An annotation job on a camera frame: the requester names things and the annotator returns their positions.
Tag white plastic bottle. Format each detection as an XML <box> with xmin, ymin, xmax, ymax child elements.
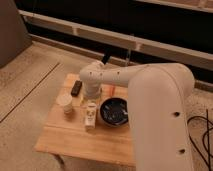
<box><xmin>84</xmin><ymin>102</ymin><xmax>97</xmax><ymax>130</ymax></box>

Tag white paper cup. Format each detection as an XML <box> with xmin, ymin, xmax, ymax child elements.
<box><xmin>56</xmin><ymin>93</ymin><xmax>73</xmax><ymax>113</ymax></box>

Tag wooden table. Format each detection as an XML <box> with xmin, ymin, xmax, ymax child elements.
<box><xmin>34</xmin><ymin>73</ymin><xmax>138</xmax><ymax>168</ymax></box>

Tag white window rail frame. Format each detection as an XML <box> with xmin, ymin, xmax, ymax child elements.
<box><xmin>19</xmin><ymin>10</ymin><xmax>213</xmax><ymax>71</ymax></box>

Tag dark ceramic bowl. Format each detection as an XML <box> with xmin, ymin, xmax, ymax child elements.
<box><xmin>100</xmin><ymin>97</ymin><xmax>128</xmax><ymax>127</ymax></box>

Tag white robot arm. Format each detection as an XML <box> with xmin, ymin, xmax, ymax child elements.
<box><xmin>79</xmin><ymin>61</ymin><xmax>195</xmax><ymax>171</ymax></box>

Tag black floor cables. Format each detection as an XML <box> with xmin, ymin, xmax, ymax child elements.
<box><xmin>187</xmin><ymin>109</ymin><xmax>213</xmax><ymax>171</ymax></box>

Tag black remote control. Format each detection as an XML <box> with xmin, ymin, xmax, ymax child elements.
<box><xmin>71</xmin><ymin>80</ymin><xmax>82</xmax><ymax>97</ymax></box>

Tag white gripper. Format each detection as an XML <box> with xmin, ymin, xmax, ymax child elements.
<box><xmin>84</xmin><ymin>83</ymin><xmax>101</xmax><ymax>99</ymax></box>

